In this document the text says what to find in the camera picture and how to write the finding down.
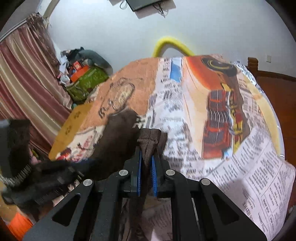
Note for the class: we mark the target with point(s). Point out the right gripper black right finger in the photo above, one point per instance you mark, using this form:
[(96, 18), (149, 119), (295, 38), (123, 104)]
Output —
[(199, 209)]

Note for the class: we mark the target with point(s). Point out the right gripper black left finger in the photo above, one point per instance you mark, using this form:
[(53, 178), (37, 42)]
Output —
[(92, 210)]

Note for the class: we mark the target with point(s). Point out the dark brown garment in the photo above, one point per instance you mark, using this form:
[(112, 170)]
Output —
[(119, 140)]

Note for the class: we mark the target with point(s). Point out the orange left sleeve forearm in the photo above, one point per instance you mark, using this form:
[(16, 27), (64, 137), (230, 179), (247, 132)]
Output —
[(19, 226)]

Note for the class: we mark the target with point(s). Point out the newspaper print bedspread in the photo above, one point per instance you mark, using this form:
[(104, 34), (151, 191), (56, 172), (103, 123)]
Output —
[(220, 126)]

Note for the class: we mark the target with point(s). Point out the striped maroon curtain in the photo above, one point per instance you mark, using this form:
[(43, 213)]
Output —
[(29, 84)]

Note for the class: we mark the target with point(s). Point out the orange box in bag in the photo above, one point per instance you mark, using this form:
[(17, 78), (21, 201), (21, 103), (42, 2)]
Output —
[(77, 70)]

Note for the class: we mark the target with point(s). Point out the green fabric storage bag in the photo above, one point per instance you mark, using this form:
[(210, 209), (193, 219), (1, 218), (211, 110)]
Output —
[(80, 89)]

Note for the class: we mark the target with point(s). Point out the yellow curved tube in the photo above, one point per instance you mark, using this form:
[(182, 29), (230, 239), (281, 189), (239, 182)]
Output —
[(170, 42)]

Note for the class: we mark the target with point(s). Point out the wall mounted black screen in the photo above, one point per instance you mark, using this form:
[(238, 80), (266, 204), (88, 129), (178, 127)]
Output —
[(136, 5)]

